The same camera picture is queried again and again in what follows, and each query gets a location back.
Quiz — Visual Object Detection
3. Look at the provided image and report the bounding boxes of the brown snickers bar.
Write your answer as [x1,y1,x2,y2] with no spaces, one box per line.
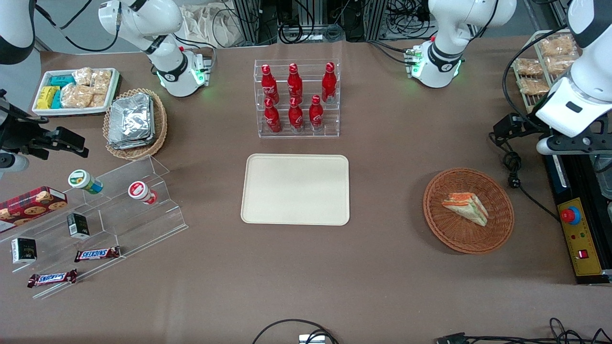
[74,246,121,263]
[27,269,78,288]

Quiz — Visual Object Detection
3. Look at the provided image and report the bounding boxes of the clear bag of crackers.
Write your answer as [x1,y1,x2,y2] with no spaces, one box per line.
[547,55,581,75]
[515,58,544,76]
[518,78,551,96]
[539,36,575,57]

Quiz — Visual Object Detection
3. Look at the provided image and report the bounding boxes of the clear acrylic step shelf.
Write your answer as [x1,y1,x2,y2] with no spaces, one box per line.
[0,155,188,300]

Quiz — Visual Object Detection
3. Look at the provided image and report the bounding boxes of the oval light wicker basket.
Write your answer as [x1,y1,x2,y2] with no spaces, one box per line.
[103,88,168,161]

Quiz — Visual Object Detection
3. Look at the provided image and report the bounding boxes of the black looped floor cable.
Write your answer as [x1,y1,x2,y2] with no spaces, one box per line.
[252,319,340,344]

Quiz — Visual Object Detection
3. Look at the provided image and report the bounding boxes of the beige plastic tray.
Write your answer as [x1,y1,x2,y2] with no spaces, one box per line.
[240,153,350,226]

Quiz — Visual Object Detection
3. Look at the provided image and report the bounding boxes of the black tangled cable bundle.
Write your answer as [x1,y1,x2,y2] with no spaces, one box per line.
[435,317,612,344]

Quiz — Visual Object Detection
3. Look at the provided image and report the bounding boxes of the black left base cables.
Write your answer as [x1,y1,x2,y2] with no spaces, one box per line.
[367,40,417,66]

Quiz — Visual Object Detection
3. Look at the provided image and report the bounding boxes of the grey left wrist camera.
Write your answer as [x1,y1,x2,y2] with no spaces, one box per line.
[536,135,612,156]

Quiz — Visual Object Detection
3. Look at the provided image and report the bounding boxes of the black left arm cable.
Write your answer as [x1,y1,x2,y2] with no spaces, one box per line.
[502,26,572,135]

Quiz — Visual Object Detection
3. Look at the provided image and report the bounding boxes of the clear acrylic bottle rack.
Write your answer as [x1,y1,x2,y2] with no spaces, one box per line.
[253,58,341,139]

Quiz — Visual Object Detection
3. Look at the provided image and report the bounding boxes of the white rectangular snack tray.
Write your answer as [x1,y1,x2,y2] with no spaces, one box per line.
[32,68,120,117]

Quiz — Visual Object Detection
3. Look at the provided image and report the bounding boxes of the black base cables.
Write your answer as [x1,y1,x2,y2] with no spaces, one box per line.
[173,32,217,65]
[367,40,417,66]

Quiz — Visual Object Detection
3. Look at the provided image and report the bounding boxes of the round brown wicker basket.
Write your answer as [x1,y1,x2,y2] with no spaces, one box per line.
[423,167,515,254]

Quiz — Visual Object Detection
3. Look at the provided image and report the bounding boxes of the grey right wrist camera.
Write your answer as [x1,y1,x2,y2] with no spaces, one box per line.
[0,152,30,173]

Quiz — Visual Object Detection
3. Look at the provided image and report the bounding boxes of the green lid yoghurt cup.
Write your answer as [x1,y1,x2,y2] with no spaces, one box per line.
[68,169,104,194]

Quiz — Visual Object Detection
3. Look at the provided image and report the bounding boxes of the red lid yoghurt cup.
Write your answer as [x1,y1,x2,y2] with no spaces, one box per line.
[128,181,159,205]

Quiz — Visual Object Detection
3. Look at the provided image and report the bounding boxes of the silver foil pack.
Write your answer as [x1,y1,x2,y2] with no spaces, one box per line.
[110,93,154,144]
[108,103,156,150]

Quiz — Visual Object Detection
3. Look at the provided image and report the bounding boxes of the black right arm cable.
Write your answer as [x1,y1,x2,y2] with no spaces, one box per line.
[34,0,121,53]

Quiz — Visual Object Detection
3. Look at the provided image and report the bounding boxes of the red cola bottle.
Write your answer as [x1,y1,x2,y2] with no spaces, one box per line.
[287,63,304,103]
[309,95,325,131]
[264,98,282,133]
[322,62,337,103]
[261,64,280,105]
[288,97,305,132]

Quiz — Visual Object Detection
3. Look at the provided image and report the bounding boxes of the white wire rack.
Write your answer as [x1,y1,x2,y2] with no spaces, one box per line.
[513,30,582,113]

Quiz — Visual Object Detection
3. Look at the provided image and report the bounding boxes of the yellow snack pack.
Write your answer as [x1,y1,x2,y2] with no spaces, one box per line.
[37,86,61,110]

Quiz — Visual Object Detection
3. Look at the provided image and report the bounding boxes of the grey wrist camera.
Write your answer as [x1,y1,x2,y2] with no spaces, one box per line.
[536,135,612,156]
[0,152,30,173]

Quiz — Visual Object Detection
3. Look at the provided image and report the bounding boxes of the metal machine tray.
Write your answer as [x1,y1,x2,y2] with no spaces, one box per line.
[593,153,612,199]

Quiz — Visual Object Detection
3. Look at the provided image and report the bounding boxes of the small black carton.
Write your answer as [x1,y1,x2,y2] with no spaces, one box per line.
[66,213,91,240]
[11,237,38,265]

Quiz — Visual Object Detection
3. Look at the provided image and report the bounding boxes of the white cloth bag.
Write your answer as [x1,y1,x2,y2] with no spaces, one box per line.
[181,4,240,48]

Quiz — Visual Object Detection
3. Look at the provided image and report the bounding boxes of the triangle sandwich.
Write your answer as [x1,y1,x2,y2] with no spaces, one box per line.
[441,192,489,227]

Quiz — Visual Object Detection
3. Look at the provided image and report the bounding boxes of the black right base cables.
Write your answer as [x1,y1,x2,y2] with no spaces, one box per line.
[173,32,217,65]

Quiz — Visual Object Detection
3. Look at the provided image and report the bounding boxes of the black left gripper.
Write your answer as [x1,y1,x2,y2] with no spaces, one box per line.
[492,114,548,146]

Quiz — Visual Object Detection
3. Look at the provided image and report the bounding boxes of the black machine yellow panel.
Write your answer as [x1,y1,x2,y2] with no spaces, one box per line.
[543,119,612,285]

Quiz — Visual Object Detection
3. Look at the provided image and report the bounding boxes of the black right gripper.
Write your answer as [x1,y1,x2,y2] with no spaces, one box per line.
[0,124,90,159]

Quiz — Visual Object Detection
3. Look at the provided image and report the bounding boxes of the red tartan cookie box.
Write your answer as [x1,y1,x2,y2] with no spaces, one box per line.
[0,186,68,234]

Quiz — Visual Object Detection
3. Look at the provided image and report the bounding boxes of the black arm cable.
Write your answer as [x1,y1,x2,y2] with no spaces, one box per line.
[34,0,121,53]
[502,26,572,135]

